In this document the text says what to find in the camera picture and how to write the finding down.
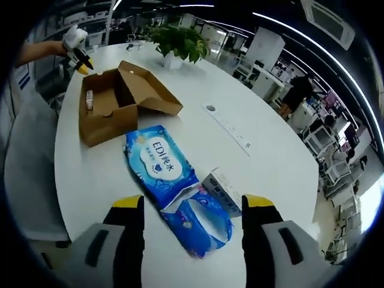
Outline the small white carton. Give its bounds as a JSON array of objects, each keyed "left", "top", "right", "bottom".
[{"left": 201, "top": 167, "right": 243, "bottom": 217}]

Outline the white table socket strip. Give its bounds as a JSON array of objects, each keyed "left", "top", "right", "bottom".
[{"left": 214, "top": 110, "right": 253, "bottom": 157}]

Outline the blue white wall board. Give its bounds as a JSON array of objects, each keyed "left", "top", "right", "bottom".
[{"left": 16, "top": 38, "right": 37, "bottom": 91}]

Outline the green potted plant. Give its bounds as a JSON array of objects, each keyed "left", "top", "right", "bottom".
[{"left": 146, "top": 24, "right": 210, "bottom": 70}]

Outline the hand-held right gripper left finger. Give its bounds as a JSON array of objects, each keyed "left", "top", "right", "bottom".
[{"left": 44, "top": 194, "right": 146, "bottom": 288}]

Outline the long curved ceiling light strip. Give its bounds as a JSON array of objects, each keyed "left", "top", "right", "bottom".
[{"left": 251, "top": 11, "right": 380, "bottom": 151}]

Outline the brown cardboard shoe box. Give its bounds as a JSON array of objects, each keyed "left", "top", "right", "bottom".
[{"left": 78, "top": 59, "right": 184, "bottom": 148}]

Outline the desk monitor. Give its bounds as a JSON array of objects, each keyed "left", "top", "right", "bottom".
[
  {"left": 324, "top": 89, "right": 343, "bottom": 112},
  {"left": 343, "top": 122, "right": 360, "bottom": 148}
]

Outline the white spray bottle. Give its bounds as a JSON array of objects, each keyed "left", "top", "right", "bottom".
[{"left": 85, "top": 89, "right": 95, "bottom": 112}]

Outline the ceiling air conditioner vent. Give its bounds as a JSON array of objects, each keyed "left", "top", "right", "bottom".
[{"left": 299, "top": 0, "right": 356, "bottom": 51}]

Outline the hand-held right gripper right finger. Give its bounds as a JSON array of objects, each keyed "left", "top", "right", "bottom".
[{"left": 241, "top": 194, "right": 329, "bottom": 288}]

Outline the blue wet wipes pack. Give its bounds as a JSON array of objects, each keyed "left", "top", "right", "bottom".
[{"left": 122, "top": 125, "right": 199, "bottom": 209}]

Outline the blue plastic tissue pack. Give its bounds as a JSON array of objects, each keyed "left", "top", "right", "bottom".
[{"left": 160, "top": 185, "right": 234, "bottom": 259}]

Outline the white office chair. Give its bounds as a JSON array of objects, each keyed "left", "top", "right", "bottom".
[
  {"left": 325, "top": 155, "right": 356, "bottom": 193},
  {"left": 304, "top": 124, "right": 334, "bottom": 154}
]

